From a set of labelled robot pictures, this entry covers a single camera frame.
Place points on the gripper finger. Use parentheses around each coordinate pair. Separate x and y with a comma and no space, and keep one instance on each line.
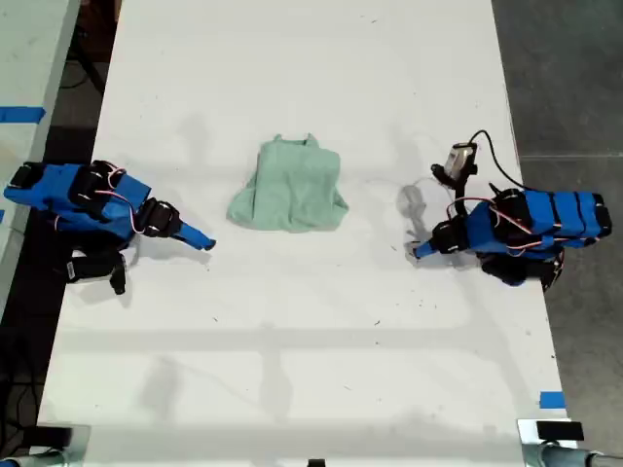
(428,252)
(194,232)
(207,246)
(424,246)

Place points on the pale green T-shirt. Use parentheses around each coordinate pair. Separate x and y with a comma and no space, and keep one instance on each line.
(292,194)

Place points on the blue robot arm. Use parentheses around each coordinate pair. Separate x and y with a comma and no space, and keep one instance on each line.
(53,194)
(560,214)

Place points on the long blue tape strip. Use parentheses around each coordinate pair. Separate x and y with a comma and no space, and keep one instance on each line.
(22,114)

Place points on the short blue tape strip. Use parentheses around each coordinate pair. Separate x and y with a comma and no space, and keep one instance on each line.
(552,400)

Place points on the white side table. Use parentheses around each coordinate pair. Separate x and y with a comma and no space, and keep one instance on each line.
(29,58)

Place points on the small black box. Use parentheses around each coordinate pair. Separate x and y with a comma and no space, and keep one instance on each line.
(52,436)
(560,431)

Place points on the small black clamp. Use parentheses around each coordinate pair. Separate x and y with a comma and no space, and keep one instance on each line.
(316,462)

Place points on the grey metal pipe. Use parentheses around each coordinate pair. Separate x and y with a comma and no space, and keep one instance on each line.
(560,457)
(29,459)

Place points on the black camera stalk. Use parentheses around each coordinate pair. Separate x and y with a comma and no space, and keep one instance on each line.
(118,283)
(461,192)

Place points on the silver camera box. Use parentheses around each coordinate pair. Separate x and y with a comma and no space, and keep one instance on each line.
(460,158)

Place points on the black camera box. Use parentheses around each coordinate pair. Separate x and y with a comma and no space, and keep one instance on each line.
(92,267)

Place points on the white metal bracket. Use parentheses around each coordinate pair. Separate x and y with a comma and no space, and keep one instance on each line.
(526,430)

